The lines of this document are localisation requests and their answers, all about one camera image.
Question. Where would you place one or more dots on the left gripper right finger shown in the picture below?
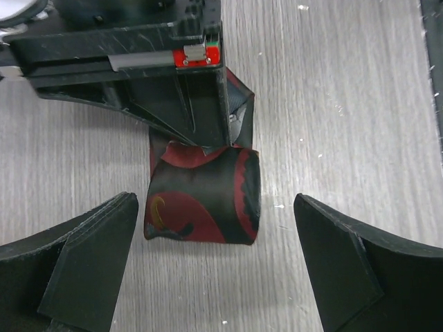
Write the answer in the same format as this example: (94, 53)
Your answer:
(367, 279)

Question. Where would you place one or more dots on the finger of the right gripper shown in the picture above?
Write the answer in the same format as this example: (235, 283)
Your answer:
(191, 107)

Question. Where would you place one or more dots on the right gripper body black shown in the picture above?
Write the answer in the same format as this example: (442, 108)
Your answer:
(118, 53)

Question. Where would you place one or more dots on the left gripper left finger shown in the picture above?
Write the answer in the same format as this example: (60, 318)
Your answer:
(68, 277)

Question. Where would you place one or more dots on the dark red patterned tie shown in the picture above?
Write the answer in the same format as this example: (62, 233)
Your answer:
(207, 194)

